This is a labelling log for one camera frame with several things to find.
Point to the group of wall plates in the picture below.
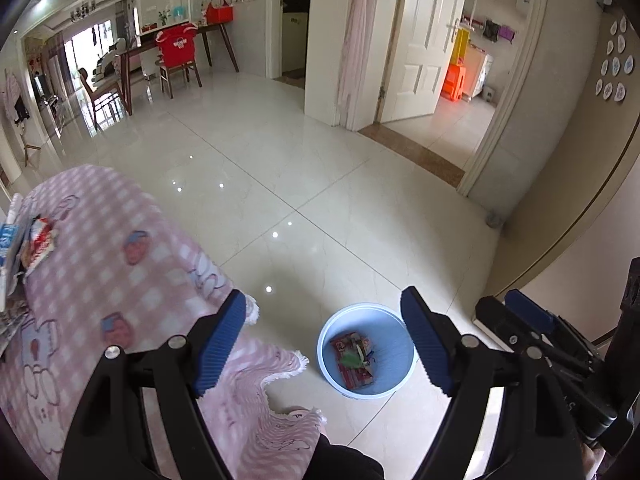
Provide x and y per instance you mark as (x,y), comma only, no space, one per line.
(615,65)

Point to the wooden chair with shirt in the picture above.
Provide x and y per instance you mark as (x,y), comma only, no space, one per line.
(180,77)

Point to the green wrapper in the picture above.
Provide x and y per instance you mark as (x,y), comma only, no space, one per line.
(354,356)

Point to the wooden tripod stand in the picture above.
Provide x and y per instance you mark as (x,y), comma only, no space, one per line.
(31,152)

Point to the dark wooden dining table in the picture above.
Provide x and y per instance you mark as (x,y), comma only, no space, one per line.
(145,45)

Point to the orange plastic stool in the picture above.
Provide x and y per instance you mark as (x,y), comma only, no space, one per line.
(455,82)

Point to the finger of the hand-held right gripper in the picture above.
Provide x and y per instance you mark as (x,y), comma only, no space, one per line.
(500,322)
(530,310)

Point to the white panel door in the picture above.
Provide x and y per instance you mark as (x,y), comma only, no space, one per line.
(425,35)

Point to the grey printed wrapper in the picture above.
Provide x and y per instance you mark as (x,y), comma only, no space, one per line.
(10,330)

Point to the blue white packet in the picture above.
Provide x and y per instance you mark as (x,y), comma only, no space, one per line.
(7,247)

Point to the chandelier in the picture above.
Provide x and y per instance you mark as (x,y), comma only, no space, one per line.
(82,11)

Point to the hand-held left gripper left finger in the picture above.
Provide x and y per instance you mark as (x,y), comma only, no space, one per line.
(220,345)

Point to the red snack wrapper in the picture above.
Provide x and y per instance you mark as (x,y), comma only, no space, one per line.
(357,377)

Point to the red shirt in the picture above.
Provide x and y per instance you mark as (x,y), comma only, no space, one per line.
(177,47)

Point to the pink checkered cartoon blanket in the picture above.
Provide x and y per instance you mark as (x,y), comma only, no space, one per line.
(100,240)

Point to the person's black trousers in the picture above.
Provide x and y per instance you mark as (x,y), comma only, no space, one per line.
(350,462)

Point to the red white snack packet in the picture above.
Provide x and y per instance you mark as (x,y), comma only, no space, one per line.
(40,245)

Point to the light blue trash bin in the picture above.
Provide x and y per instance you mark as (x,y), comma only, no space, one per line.
(385,322)

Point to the red gift bag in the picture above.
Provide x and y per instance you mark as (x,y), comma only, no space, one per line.
(220,12)

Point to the hanging pink garment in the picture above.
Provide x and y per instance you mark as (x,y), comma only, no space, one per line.
(357,45)

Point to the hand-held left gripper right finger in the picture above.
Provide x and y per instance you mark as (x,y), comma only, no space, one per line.
(427,345)

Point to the white wall appliance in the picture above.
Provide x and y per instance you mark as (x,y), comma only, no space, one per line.
(524,0)

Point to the massage chair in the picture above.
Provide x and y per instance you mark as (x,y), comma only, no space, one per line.
(107,60)

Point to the wooden dining chair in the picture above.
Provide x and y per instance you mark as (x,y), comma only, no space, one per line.
(97,95)

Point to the hanging pink jacket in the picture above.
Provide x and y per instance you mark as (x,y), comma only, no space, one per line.
(12,95)

